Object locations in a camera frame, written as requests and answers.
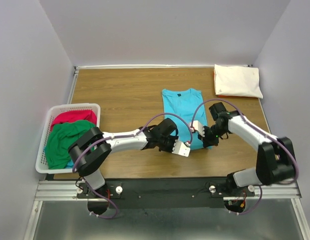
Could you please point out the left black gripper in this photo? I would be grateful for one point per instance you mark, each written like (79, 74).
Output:
(171, 149)

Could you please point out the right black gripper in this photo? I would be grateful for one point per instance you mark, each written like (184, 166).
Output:
(207, 141)

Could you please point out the cyan polo t shirt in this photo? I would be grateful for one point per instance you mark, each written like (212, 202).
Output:
(184, 104)

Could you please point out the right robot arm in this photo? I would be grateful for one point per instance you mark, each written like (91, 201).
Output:
(275, 156)

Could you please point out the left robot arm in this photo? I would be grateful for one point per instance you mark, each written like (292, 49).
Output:
(91, 149)

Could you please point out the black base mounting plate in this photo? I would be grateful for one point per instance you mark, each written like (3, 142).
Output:
(163, 193)

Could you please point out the folded white t shirt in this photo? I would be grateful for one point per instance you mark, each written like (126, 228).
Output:
(247, 77)

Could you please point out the red t shirt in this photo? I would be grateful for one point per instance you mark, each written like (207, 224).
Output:
(73, 116)

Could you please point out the green t shirt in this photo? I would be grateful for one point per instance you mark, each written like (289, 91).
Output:
(60, 139)

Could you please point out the white plastic laundry basket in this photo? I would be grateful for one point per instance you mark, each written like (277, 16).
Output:
(41, 162)

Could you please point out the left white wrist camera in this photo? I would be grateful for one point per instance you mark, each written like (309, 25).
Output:
(180, 148)

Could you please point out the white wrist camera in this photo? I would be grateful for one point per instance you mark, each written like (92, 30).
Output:
(197, 126)
(180, 148)

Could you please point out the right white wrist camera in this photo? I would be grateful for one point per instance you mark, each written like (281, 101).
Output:
(197, 126)

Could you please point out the aluminium frame rail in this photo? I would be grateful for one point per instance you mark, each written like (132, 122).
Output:
(58, 214)

